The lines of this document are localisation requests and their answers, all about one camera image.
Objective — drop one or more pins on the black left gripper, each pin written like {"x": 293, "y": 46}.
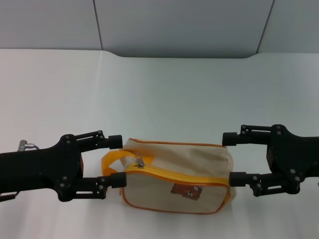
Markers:
{"x": 45, "y": 169}

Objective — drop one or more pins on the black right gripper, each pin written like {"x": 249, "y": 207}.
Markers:
{"x": 294, "y": 156}

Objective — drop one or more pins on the silver zipper pull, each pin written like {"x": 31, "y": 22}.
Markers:
{"x": 140, "y": 162}

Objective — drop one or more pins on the beige zippered food bag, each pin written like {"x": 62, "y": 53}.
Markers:
{"x": 179, "y": 159}

